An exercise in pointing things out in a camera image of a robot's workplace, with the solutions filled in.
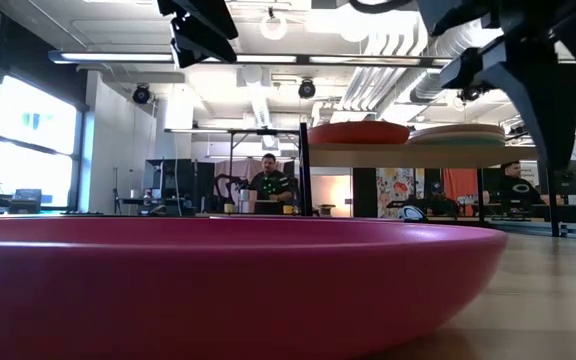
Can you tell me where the white round ceiling fixture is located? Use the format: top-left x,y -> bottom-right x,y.
259,7 -> 289,42

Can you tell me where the tan brown plate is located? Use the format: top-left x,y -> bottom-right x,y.
407,123 -> 507,137

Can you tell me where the floral patterned panel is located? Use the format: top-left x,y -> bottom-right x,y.
376,168 -> 417,220

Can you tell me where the dark grey box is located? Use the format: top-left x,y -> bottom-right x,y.
10,188 -> 43,215

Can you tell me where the person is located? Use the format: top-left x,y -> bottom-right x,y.
247,152 -> 297,216
427,180 -> 464,217
490,159 -> 552,207

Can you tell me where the black gantry frame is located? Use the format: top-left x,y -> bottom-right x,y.
164,127 -> 300,216

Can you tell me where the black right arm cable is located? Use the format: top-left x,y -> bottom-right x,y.
347,0 -> 419,15

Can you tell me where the orange plate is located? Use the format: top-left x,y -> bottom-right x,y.
306,120 -> 412,147

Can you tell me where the orange panel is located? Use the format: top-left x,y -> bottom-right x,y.
441,168 -> 480,202

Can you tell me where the black pillar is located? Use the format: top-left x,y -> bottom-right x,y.
351,167 -> 378,220

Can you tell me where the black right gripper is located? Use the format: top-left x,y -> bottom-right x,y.
440,27 -> 576,172

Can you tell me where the silver ventilation duct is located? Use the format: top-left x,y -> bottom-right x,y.
410,19 -> 504,104

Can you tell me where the black ceiling spotlight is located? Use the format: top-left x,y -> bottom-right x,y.
297,78 -> 317,100
131,83 -> 152,105
455,85 -> 492,104

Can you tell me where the magenta plate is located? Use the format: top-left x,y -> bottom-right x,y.
0,214 -> 510,360

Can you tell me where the black dish rack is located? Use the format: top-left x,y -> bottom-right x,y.
297,122 -> 564,239

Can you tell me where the long ceiling light strip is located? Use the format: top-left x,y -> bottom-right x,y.
47,49 -> 453,69

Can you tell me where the black and white round object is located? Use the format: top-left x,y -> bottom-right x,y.
398,204 -> 428,224

